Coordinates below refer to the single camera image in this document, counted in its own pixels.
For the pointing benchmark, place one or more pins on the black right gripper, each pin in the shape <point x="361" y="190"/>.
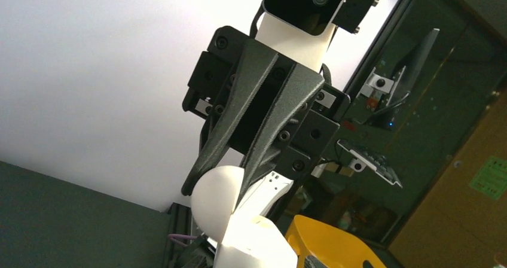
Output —
<point x="279" y="114"/>

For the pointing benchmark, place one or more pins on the white earbud charging case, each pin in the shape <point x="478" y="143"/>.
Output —
<point x="245" y="237"/>

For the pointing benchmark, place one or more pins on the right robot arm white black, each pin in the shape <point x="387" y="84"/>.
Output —
<point x="267" y="119"/>

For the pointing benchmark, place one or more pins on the dark equipment rack background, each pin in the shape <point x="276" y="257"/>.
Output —
<point x="466" y="63"/>

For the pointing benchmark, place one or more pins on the yellow plastic bin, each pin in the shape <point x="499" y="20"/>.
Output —
<point x="317" y="244"/>

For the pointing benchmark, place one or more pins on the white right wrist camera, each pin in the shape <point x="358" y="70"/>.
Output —
<point x="303" y="30"/>

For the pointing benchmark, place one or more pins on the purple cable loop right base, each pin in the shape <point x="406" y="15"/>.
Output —
<point x="181" y="239"/>

